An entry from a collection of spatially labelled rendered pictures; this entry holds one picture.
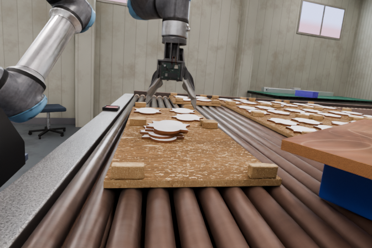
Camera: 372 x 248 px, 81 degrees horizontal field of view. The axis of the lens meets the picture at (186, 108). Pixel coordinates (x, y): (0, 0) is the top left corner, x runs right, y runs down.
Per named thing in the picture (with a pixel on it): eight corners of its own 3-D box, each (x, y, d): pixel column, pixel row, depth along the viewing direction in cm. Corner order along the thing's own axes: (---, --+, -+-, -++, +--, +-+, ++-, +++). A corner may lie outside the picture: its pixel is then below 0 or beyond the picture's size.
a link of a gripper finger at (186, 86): (193, 111, 62) (176, 83, 61) (194, 108, 67) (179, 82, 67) (202, 106, 61) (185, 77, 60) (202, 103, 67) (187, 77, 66)
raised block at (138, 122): (129, 125, 76) (129, 118, 76) (129, 124, 78) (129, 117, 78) (146, 126, 77) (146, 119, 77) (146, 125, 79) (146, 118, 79)
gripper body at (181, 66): (155, 81, 60) (157, 35, 58) (161, 79, 68) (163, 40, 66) (182, 83, 59) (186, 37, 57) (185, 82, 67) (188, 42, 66)
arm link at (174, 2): (171, -11, 66) (197, -15, 62) (169, 27, 67) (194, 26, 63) (156, -22, 59) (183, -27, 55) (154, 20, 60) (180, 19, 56)
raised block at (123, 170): (109, 180, 38) (110, 165, 38) (111, 175, 40) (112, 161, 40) (144, 180, 40) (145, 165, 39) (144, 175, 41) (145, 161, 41)
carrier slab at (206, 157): (103, 189, 38) (103, 180, 38) (126, 129, 78) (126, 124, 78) (281, 186, 45) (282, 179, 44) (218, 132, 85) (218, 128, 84)
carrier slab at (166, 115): (125, 128, 79) (125, 124, 78) (132, 109, 119) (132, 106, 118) (217, 131, 85) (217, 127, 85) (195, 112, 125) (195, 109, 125)
